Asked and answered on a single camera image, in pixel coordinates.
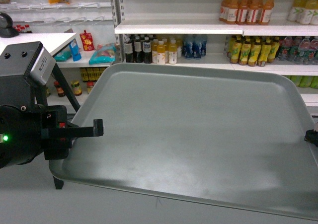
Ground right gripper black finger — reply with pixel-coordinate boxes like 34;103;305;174
304;130;318;146

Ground white middle store shelf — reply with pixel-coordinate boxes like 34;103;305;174
115;18;318;36

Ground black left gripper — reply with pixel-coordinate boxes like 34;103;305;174
0;105;103;168

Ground black barcode scanner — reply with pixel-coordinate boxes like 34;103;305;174
0;12;19;38

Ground orange juice bottle far right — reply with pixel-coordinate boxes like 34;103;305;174
258;0;274;25

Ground blue water bottle pack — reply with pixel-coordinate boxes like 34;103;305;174
182;34;207;59

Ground orange juice bottle front left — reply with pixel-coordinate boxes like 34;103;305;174
219;0;239;24

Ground red snack pouch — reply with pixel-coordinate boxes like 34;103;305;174
79;30;95;52

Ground yellow lemon tea bottle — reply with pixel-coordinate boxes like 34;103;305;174
238;38;251;65

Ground orange juice bottle red label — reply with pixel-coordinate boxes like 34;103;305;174
236;0;249;25

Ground dark cola bottle lower shelf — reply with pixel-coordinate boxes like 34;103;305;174
124;35;134;63

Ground white checkout counter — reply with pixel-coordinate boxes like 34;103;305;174
0;32;78;58

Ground white label bottle lower shelf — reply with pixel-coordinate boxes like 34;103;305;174
168;40;177;65

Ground yellow juice bottle lower shelf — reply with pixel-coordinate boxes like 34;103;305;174
157;41;165;65

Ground silver grey metal tray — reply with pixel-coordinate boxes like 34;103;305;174
49;63;318;221

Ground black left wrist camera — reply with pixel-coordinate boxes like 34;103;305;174
0;41;56;111

